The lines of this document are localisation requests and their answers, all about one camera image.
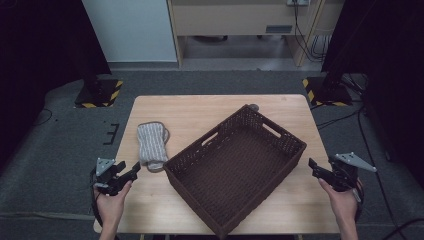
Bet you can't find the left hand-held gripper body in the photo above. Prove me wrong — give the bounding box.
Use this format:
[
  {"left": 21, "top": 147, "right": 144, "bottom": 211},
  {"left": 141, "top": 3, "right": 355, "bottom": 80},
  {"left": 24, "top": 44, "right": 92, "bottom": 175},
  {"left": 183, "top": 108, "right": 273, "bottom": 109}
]
[{"left": 91, "top": 158, "right": 138, "bottom": 197}]

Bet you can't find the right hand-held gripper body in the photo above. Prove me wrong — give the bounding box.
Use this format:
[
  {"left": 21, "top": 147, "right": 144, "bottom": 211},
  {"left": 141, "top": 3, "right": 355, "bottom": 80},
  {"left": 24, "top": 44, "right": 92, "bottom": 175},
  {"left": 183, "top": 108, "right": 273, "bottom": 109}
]
[{"left": 327, "top": 152, "right": 378, "bottom": 193}]

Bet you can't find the grey striped cloth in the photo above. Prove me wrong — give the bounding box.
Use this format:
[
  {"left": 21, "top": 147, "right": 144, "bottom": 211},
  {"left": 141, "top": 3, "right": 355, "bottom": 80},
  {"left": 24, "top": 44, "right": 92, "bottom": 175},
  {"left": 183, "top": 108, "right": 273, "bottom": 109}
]
[{"left": 136, "top": 121, "right": 171, "bottom": 174}]

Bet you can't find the brown woven basket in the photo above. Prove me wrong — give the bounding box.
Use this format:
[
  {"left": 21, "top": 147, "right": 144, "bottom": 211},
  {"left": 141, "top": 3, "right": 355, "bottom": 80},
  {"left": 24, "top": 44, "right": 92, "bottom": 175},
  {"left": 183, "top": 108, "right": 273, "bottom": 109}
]
[{"left": 162, "top": 103, "right": 308, "bottom": 240}]

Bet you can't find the person's right hand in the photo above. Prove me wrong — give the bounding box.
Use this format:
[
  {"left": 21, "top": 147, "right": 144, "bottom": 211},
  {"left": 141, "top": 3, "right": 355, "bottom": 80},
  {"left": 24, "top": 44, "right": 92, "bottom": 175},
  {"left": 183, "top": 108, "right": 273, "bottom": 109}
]
[{"left": 317, "top": 178, "right": 364, "bottom": 222}]

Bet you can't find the person's left hand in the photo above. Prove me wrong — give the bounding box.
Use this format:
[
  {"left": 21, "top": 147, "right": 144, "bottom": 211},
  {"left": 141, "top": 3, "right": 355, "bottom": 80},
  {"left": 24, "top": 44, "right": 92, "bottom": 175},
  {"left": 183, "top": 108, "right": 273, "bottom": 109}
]
[{"left": 93, "top": 180, "right": 133, "bottom": 228}]

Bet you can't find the black yellow striped stand base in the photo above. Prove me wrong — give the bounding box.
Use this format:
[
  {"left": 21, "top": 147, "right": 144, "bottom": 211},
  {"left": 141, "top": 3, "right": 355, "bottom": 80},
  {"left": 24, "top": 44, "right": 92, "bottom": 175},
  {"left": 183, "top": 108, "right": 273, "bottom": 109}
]
[
  {"left": 301, "top": 73, "right": 354, "bottom": 108},
  {"left": 73, "top": 74, "right": 124, "bottom": 109}
]

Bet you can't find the black curtain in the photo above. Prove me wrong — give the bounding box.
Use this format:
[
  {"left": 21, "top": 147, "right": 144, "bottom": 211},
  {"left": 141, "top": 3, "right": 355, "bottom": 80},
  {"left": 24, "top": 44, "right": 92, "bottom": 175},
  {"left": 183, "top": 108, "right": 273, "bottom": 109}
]
[
  {"left": 321, "top": 0, "right": 424, "bottom": 190},
  {"left": 0, "top": 0, "right": 113, "bottom": 174}
]

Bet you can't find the white partition panel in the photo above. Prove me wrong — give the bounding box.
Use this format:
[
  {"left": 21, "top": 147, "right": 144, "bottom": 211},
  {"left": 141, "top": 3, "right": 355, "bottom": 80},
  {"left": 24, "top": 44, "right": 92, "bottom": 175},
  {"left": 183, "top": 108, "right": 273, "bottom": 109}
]
[{"left": 81, "top": 0, "right": 179, "bottom": 64}]

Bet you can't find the grey desk label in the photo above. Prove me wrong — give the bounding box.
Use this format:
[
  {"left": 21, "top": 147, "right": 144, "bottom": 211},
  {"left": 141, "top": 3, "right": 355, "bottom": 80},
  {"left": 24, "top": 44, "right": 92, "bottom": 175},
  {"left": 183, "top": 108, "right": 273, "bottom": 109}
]
[{"left": 265, "top": 24, "right": 294, "bottom": 35}]

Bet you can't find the beige wooden desk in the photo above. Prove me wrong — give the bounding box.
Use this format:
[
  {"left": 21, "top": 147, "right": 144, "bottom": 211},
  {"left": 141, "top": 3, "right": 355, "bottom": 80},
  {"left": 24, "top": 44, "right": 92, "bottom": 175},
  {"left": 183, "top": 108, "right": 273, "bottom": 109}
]
[{"left": 166, "top": 0, "right": 346, "bottom": 68}]

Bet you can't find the right hand-held gripper cable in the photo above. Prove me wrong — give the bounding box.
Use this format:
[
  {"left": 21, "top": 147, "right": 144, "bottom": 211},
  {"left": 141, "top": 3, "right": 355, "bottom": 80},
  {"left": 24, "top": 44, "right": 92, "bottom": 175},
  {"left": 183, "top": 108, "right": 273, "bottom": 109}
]
[{"left": 352, "top": 179, "right": 366, "bottom": 224}]

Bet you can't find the hand-held gripper cable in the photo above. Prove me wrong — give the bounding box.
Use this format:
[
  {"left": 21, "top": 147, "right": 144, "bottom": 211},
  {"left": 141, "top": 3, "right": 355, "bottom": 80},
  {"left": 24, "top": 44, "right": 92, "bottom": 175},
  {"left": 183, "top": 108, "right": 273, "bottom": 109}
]
[
  {"left": 352, "top": 179, "right": 366, "bottom": 224},
  {"left": 89, "top": 169, "right": 102, "bottom": 225}
]

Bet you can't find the long black floor cable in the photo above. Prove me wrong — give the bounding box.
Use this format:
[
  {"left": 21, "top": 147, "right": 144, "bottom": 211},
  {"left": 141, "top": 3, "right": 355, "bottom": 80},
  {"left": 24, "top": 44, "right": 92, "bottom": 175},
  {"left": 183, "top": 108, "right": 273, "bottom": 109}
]
[{"left": 357, "top": 108, "right": 399, "bottom": 240}]

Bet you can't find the left hand-held gripper cable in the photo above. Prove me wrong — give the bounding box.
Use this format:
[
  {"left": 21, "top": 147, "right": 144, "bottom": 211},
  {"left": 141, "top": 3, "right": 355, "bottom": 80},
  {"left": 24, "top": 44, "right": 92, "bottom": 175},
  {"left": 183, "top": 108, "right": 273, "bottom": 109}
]
[{"left": 89, "top": 169, "right": 102, "bottom": 225}]

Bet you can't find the thin black floor cable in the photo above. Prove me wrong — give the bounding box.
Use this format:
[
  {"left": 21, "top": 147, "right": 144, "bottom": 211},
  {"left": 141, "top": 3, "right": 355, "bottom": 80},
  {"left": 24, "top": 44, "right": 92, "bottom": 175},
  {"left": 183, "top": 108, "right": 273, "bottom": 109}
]
[{"left": 32, "top": 107, "right": 54, "bottom": 127}]

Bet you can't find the thick black floor cable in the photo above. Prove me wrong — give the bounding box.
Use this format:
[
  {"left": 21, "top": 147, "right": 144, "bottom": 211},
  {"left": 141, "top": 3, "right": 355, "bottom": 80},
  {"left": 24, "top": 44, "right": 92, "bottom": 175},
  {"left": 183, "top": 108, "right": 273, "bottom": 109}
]
[{"left": 381, "top": 217, "right": 424, "bottom": 240}]

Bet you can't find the bundle of black cables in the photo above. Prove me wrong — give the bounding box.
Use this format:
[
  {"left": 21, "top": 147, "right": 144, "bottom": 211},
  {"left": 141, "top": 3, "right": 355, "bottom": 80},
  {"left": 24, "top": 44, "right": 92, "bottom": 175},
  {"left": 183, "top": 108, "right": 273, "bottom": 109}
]
[{"left": 292, "top": 0, "right": 333, "bottom": 64}]

